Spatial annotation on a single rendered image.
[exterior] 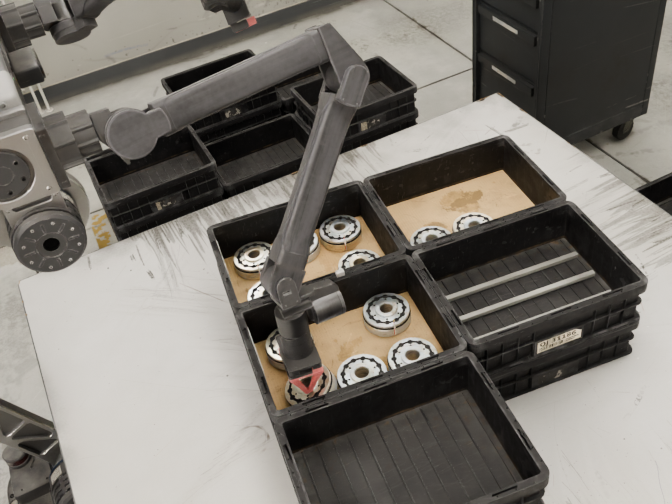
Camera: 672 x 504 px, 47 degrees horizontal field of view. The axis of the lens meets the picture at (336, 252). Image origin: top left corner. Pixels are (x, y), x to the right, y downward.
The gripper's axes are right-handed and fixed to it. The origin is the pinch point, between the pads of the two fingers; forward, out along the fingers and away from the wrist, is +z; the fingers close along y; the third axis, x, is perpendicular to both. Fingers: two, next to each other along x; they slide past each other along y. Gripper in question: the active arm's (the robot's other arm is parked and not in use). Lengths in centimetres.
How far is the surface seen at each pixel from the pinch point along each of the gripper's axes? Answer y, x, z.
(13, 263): 188, 89, 80
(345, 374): 0.5, -8.4, 2.4
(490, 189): 44, -62, 2
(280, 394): 3.4, 5.0, 5.4
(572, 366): -7, -56, 14
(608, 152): 141, -169, 77
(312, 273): 34.4, -11.4, 3.2
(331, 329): 15.8, -10.0, 4.3
